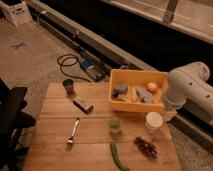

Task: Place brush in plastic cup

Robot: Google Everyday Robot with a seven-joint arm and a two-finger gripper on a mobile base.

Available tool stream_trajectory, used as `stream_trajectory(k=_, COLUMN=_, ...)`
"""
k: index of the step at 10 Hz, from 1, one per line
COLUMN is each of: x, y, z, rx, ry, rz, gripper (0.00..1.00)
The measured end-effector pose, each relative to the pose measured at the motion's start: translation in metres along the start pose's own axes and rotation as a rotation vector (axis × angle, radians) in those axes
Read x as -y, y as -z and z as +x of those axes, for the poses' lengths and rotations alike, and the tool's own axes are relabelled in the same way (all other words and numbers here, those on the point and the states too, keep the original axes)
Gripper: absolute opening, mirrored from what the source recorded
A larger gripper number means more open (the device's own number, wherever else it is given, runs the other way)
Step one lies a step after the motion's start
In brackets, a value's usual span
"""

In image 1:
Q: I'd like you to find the yellow plastic bin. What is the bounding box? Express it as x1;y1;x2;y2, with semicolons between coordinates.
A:
109;69;168;113

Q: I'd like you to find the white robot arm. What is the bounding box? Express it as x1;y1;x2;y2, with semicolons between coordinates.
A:
161;62;213;126

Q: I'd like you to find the blue sponge left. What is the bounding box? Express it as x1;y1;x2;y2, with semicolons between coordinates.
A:
112;84;128;98

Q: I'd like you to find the blue sponge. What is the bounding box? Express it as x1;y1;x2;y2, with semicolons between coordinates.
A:
136;87;153;103
112;84;128;98

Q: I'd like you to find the blue sponge right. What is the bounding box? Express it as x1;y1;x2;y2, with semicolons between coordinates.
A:
136;87;153;103

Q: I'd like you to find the white paper cup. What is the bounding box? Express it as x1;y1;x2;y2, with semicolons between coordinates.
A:
145;112;163;133

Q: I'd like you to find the bunch of dark grapes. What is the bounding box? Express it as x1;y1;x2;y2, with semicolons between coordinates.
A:
134;137;157;159

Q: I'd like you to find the green plastic cup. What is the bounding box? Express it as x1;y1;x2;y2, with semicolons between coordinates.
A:
108;117;121;134

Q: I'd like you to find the green cucumber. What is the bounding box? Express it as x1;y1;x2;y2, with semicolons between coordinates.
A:
110;143;129;171

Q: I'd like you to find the white cardboard box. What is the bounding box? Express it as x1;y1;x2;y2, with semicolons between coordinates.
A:
0;0;32;26

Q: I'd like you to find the yellow banana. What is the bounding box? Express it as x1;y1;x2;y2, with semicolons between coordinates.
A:
126;87;138;102

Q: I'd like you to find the black cable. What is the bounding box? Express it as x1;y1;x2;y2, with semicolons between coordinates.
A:
56;53;92;83

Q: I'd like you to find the silver fork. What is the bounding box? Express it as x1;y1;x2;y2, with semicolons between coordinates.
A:
67;118;80;144

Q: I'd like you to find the black chair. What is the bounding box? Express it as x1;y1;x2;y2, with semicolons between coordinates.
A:
0;78;36;171

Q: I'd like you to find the orange fruit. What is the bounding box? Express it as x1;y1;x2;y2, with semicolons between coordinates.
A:
146;82;158;92

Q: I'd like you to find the dark metal cup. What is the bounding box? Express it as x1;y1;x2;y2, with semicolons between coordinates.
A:
62;79;75;96

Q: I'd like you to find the blue power device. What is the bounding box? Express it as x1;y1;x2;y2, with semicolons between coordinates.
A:
80;59;105;82

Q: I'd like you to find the small brown rectangular box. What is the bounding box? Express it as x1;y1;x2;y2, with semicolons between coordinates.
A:
73;98;93;114

